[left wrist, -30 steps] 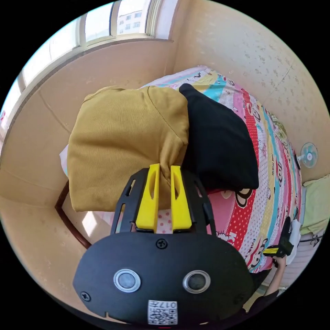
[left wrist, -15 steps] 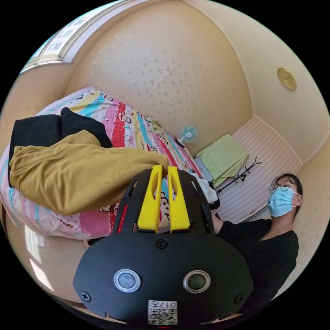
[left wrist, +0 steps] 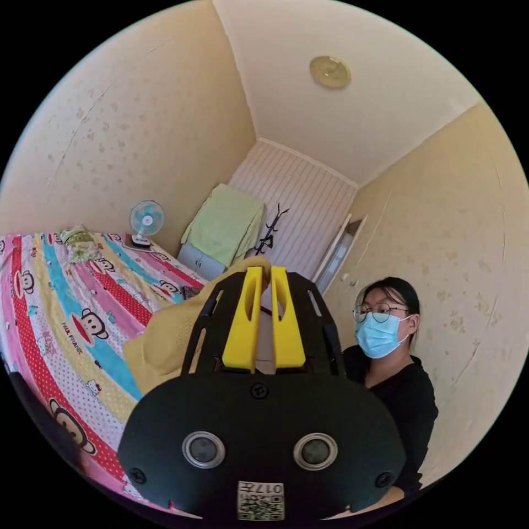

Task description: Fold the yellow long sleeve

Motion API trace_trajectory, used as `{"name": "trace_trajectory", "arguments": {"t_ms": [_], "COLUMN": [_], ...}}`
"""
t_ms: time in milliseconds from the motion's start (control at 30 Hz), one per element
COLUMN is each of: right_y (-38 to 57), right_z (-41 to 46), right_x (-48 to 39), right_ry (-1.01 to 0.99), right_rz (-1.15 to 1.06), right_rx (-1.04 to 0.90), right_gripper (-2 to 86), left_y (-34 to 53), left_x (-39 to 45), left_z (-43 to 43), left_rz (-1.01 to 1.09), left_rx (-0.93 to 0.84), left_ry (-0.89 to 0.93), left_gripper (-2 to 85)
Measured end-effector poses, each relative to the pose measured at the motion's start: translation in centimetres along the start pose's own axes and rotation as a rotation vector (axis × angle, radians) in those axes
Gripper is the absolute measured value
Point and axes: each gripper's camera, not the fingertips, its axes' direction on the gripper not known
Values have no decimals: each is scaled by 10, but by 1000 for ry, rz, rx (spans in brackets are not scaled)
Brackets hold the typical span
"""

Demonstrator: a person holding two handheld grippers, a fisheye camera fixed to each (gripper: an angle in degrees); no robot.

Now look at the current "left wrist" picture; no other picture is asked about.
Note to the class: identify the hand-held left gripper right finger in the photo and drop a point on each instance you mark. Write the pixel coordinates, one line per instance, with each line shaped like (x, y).
(289, 334)

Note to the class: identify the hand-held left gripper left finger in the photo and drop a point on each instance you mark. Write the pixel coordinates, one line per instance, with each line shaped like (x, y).
(241, 330)

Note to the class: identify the yellow long sleeve shirt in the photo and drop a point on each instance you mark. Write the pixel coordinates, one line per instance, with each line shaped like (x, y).
(165, 343)

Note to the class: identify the person's left hand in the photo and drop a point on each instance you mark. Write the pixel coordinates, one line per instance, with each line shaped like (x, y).
(382, 499)

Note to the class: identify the white door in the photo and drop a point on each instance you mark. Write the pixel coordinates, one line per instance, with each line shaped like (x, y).
(337, 252)

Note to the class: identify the black coat rack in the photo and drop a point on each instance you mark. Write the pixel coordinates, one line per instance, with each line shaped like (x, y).
(268, 235)

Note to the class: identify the grey cupboard with green cloth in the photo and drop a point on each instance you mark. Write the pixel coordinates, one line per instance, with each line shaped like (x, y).
(219, 231)

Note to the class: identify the person's body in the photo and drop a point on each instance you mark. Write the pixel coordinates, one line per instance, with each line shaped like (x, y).
(396, 384)

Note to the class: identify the striped pale curtain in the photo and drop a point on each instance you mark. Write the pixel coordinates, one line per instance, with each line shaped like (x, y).
(306, 198)

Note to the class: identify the small teal table fan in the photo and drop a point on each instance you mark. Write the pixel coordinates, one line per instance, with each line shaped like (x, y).
(145, 221)

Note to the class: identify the bed with cartoon printed sheet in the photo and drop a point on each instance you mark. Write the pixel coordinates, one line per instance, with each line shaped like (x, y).
(62, 297)

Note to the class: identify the green floral pillow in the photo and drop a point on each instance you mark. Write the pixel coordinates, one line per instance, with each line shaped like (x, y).
(78, 244)

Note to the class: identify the round gold ceiling lamp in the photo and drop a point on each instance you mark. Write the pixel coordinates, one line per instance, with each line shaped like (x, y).
(330, 71)

